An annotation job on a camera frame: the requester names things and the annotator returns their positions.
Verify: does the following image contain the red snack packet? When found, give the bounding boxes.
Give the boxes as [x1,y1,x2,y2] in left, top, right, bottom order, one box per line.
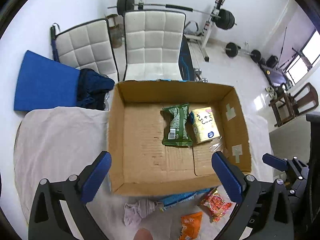
[199,188,232,223]

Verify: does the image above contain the orange snack packet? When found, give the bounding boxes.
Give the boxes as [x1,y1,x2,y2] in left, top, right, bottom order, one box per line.
[178,211,203,240]

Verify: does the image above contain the lilac socks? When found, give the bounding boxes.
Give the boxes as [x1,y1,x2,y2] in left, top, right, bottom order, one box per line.
[123,199,163,226]

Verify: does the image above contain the blue plastic packet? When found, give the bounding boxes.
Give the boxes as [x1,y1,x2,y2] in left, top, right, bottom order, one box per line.
[159,188,212,211]

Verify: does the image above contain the dark wooden chair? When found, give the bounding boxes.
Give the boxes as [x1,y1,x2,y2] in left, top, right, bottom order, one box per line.
[269,82,319,127]

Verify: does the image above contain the beige table cloth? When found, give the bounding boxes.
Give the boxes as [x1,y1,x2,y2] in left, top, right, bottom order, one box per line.
[14,107,273,239]

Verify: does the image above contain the dark treadmill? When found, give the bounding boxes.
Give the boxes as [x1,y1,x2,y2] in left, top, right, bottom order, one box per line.
[258,63,292,89]

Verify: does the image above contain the green snack packet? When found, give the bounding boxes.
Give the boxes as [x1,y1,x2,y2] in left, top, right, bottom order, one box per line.
[162,103,193,147]

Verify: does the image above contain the open cardboard box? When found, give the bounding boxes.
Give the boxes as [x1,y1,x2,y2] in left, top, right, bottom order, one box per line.
[107,80,251,196]

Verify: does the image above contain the barbell on floor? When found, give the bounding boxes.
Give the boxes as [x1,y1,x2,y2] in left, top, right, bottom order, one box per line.
[224,42,262,63]

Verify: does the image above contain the black blue bench pad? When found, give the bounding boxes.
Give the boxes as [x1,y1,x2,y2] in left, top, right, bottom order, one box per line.
[178,35,195,81]

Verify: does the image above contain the blue foam mat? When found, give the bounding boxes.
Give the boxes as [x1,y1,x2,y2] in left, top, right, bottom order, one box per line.
[14,50,80,112]

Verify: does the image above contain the dark blue garment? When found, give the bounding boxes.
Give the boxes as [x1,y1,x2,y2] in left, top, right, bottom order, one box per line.
[76,68,115,111]

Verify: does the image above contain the white weight bench rack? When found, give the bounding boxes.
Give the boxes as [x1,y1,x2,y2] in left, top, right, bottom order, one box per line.
[184,0,225,62]

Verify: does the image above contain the right white quilted chair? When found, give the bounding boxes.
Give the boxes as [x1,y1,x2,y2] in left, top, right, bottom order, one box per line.
[124,10,186,81]

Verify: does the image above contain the white quilted chair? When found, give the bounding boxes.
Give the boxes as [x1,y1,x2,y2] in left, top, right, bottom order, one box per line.
[124,10,186,81]
[55,18,119,82]

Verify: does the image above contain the left white quilted chair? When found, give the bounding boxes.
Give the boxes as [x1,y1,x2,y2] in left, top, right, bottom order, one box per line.
[55,18,119,82]

